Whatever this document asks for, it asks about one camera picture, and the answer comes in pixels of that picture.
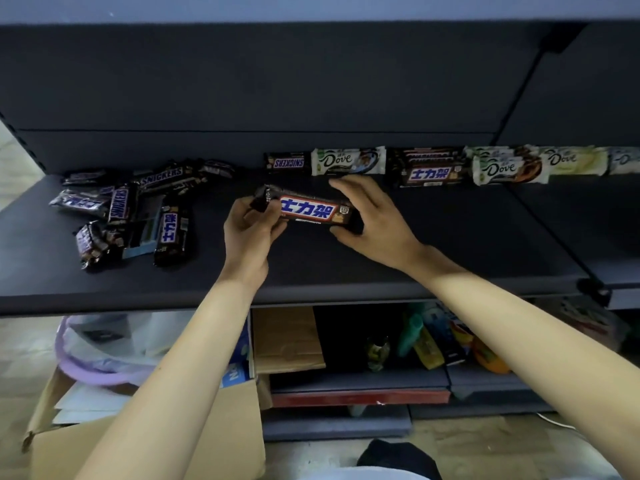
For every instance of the person's right hand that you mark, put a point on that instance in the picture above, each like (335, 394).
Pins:
(385, 229)

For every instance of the dark grey metal shelf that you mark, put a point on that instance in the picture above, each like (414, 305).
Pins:
(300, 69)

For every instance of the dark blue carton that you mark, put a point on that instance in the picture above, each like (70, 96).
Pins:
(445, 334)

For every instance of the clear plastic container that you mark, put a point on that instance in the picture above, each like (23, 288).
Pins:
(590, 322)

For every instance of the yellow plastic bottle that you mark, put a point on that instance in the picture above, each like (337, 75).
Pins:
(429, 350)

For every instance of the orange plastic tub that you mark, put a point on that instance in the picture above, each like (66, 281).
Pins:
(492, 362)

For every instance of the purple plastic basin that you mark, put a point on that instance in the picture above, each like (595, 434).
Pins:
(90, 374)

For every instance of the Dove bar yellow green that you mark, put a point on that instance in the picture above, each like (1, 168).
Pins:
(575, 160)

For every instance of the Dove bar blue white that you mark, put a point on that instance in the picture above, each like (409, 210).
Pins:
(347, 161)

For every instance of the teal plastic bottle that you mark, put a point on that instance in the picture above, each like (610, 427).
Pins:
(410, 334)

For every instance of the person's right forearm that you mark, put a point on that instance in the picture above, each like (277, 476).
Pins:
(540, 344)

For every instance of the blue printed package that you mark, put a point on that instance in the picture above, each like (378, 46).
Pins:
(237, 359)

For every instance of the clear plastic bag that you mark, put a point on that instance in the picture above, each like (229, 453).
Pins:
(150, 334)

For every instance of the pile of mixed chocolate bars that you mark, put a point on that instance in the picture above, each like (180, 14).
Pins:
(125, 204)

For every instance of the orange blue detergent bag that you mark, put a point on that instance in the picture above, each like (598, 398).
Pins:
(462, 339)

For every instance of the cardboard box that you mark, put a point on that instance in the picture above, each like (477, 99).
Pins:
(235, 434)

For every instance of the Dove bar pink blue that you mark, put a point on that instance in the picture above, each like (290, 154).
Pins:
(625, 162)

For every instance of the short brown chocolate bar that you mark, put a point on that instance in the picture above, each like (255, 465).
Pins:
(287, 163)

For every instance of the person's left hand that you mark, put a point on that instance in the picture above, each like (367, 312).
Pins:
(250, 239)

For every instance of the person's black trousers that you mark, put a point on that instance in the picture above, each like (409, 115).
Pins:
(400, 459)

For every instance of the person's left forearm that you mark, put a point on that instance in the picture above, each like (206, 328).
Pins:
(175, 384)

